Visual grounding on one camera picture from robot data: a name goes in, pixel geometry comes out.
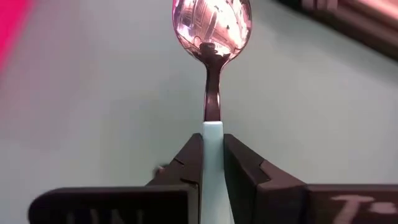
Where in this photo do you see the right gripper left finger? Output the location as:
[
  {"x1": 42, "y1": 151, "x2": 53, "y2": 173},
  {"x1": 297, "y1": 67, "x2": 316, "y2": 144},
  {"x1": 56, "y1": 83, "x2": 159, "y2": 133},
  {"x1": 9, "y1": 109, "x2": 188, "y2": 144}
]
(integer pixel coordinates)
[{"x1": 27, "y1": 133, "x2": 205, "y2": 224}]

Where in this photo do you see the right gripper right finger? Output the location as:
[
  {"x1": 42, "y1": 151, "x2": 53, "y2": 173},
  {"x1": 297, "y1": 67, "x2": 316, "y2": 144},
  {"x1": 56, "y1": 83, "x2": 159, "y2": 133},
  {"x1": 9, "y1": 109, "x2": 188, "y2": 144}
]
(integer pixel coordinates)
[{"x1": 223, "y1": 133, "x2": 398, "y2": 224}]

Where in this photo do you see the spoon with light blue handle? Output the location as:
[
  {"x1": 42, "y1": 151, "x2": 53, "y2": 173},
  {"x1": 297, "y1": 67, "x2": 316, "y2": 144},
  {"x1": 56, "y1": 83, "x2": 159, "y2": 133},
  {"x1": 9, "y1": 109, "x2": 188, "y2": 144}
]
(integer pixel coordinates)
[{"x1": 172, "y1": 0, "x2": 252, "y2": 224}]

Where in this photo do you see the pink plastic bin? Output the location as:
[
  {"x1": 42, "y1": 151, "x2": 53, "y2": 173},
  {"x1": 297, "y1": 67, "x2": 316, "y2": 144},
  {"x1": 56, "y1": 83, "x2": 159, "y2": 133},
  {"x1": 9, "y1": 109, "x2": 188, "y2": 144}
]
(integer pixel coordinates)
[{"x1": 0, "y1": 0, "x2": 34, "y2": 73}]

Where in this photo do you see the black table frame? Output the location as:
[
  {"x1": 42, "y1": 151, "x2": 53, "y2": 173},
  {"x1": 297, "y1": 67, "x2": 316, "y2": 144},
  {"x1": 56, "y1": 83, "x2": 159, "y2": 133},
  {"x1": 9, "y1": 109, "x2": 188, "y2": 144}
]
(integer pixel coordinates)
[{"x1": 275, "y1": 0, "x2": 398, "y2": 62}]

